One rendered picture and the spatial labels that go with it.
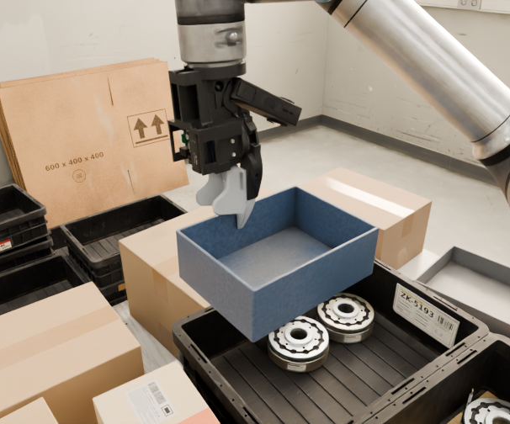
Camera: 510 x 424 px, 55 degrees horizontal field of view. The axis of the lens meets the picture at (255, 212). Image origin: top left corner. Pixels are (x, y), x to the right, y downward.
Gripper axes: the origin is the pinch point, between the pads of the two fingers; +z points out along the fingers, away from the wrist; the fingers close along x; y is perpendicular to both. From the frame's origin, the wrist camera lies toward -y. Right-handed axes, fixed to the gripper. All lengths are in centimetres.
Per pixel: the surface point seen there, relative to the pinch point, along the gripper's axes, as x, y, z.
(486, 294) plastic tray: 5, -61, 38
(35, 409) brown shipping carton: -13.2, 28.8, 25.5
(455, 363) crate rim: 21.9, -19.3, 21.6
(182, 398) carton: 3.5, 13.7, 20.5
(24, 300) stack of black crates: -112, 15, 65
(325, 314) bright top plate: -2.7, -18.5, 26.5
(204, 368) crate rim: 1.3, 8.9, 19.8
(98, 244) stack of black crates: -112, -13, 54
